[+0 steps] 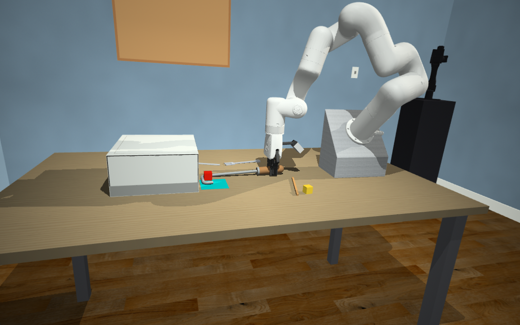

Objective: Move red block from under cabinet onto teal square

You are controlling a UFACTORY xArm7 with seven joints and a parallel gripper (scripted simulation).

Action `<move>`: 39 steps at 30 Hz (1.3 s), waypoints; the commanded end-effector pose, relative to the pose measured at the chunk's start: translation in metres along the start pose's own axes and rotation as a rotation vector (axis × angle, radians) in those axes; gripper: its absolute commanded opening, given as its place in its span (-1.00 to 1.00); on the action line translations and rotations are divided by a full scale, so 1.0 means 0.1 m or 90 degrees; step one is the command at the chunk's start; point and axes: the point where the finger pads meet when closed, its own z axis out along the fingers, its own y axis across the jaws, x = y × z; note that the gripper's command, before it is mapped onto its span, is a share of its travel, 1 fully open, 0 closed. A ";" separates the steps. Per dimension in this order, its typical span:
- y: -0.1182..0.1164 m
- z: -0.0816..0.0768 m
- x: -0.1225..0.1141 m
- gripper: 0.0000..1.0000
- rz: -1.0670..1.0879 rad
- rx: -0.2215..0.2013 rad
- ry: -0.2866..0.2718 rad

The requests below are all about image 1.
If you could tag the teal square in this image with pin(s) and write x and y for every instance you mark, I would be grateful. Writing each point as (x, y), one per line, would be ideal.
(218, 184)

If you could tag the yellow cube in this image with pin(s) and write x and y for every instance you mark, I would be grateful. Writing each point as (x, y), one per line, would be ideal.
(307, 189)

